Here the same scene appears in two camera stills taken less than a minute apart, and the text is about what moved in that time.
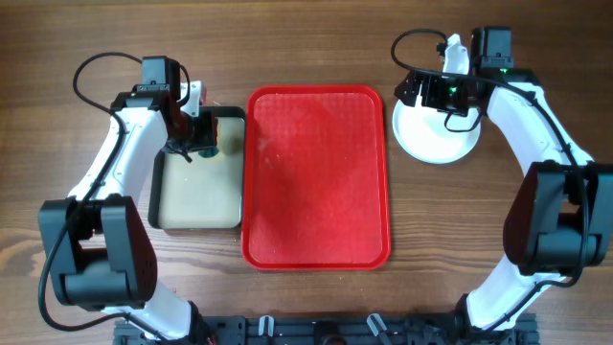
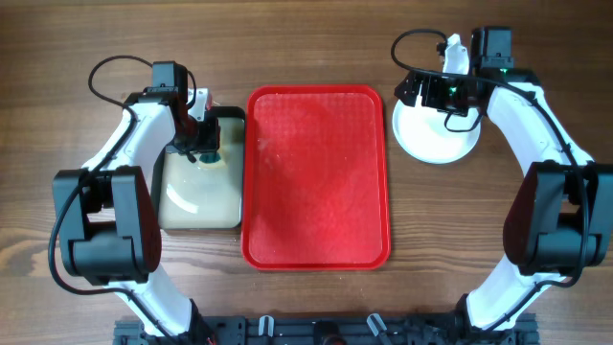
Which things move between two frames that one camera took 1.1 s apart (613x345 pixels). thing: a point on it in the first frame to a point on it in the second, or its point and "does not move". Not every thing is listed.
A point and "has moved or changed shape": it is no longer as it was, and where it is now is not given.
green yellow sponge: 209,153 has moved or changed shape
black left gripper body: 209,130 does not move
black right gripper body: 415,91 does not move
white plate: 433,136 does not move
